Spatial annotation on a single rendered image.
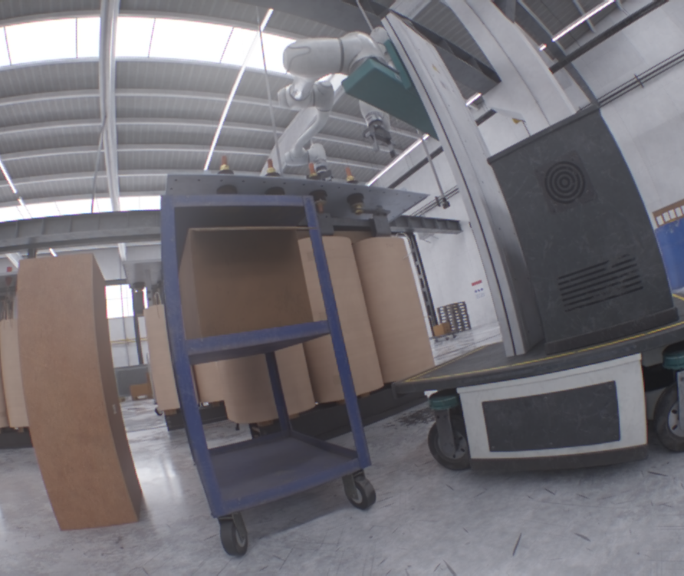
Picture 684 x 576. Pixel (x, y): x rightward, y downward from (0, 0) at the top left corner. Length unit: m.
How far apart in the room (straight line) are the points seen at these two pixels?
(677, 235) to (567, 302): 4.58
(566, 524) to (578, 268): 0.55
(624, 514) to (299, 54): 1.60
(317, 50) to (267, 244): 0.78
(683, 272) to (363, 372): 4.62
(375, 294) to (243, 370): 0.90
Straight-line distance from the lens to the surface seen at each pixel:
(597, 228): 0.82
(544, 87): 6.84
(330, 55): 1.35
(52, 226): 10.83
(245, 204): 0.91
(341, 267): 1.82
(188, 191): 1.76
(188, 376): 0.77
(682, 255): 5.33
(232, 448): 1.44
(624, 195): 0.83
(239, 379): 1.55
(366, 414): 1.94
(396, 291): 2.00
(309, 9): 5.05
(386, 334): 1.95
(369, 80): 1.27
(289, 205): 0.95
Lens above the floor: 0.46
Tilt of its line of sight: 10 degrees up
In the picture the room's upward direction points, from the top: 12 degrees counter-clockwise
